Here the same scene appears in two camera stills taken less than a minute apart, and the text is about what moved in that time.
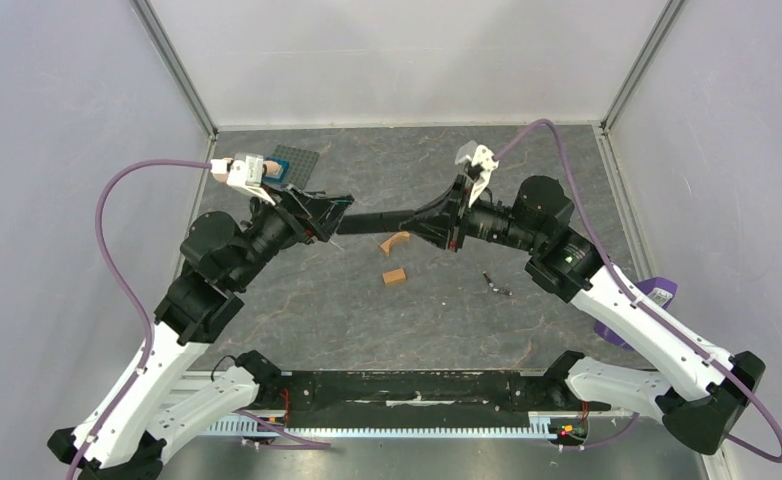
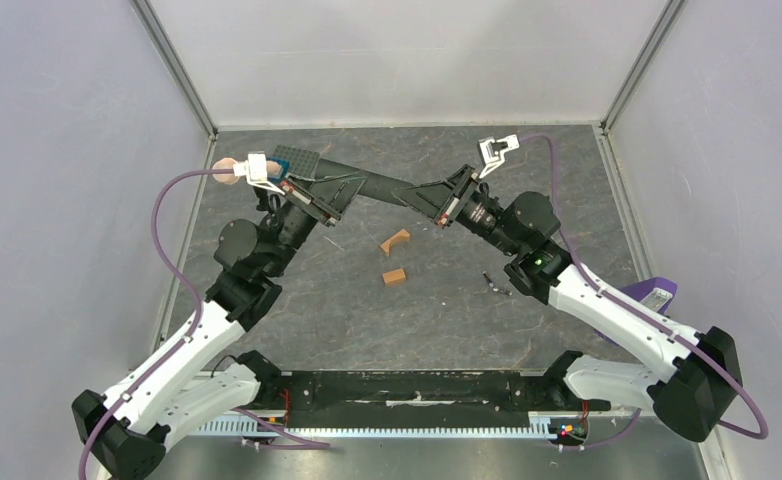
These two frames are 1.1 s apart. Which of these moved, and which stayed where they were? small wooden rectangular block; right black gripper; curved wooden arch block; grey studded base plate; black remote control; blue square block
Moved: black remote control; right black gripper
Stayed: blue square block; small wooden rectangular block; curved wooden arch block; grey studded base plate
